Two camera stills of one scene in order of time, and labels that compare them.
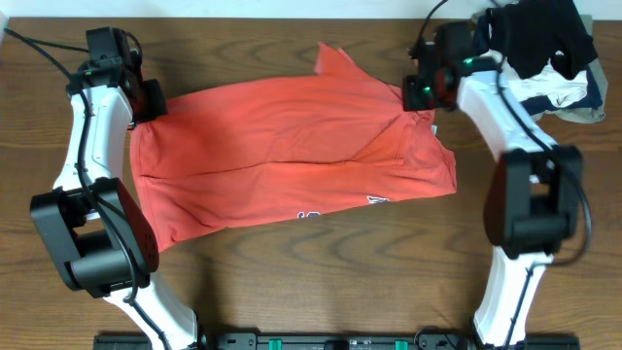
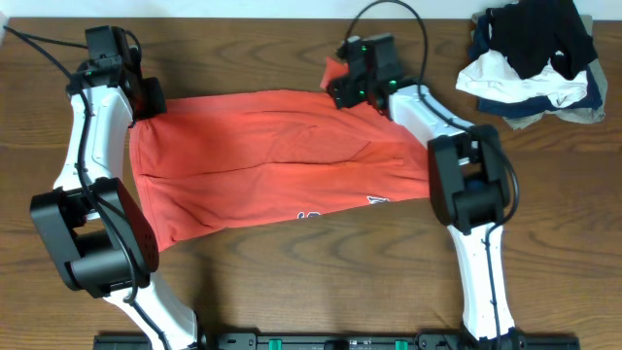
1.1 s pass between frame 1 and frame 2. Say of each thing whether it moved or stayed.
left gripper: stayed
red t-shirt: stayed
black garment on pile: stayed
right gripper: moved
